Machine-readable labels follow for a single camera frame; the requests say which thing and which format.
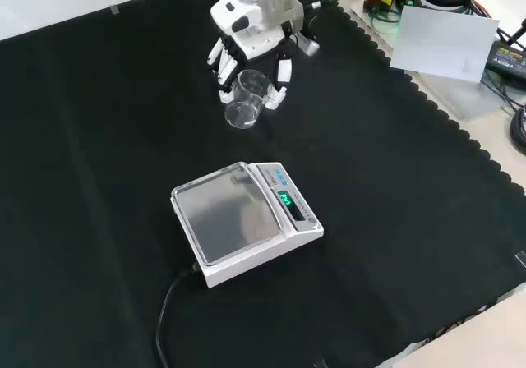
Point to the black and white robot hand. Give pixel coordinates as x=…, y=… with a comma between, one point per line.
x=255, y=19

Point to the clear glass beaker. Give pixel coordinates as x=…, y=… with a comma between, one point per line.
x=243, y=113

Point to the white electronic balance steel pan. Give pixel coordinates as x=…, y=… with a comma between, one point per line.
x=230, y=216

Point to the grey tape piece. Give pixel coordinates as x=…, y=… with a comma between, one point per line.
x=115, y=10

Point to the pale board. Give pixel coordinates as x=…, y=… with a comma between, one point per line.
x=444, y=43

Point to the clear acrylic plate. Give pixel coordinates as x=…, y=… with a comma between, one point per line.
x=456, y=99

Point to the black bench cloth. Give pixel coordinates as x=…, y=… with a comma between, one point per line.
x=82, y=179

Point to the black power adapter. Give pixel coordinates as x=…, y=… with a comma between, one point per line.
x=509, y=58

